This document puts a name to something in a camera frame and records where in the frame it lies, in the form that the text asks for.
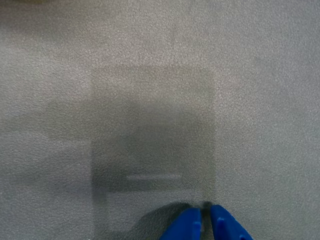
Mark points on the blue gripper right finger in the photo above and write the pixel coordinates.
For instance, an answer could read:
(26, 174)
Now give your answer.
(226, 226)

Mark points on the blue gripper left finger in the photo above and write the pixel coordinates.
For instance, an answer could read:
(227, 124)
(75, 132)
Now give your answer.
(187, 225)

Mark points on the grey printed work mat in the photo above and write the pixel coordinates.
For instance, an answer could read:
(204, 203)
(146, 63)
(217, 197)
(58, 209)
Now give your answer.
(75, 75)

